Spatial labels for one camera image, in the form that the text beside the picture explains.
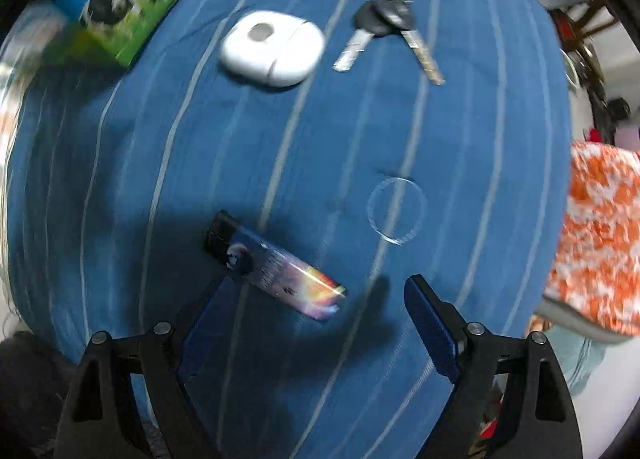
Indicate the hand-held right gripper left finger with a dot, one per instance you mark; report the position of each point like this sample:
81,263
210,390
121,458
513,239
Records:
200,334

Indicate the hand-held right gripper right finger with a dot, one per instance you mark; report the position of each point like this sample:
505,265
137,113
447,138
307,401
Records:
430,329

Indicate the printed lighter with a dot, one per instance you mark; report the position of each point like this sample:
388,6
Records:
280,269

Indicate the clear plastic disc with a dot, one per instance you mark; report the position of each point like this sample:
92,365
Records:
395,211

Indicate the grey chair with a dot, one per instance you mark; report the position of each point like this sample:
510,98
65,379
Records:
575,321

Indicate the dark cloth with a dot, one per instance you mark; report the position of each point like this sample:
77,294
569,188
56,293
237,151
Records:
30,389

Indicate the orange floral cloth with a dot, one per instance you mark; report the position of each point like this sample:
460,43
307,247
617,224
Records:
600,219

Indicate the blue striped tablecloth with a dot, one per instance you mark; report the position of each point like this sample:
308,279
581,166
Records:
300,154

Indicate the white earbud case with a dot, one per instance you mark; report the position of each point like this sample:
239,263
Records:
280,49

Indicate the black-headed key bunch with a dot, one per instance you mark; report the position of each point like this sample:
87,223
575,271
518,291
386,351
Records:
380,16

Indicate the brown wooden chair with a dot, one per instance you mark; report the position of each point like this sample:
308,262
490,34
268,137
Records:
587,26

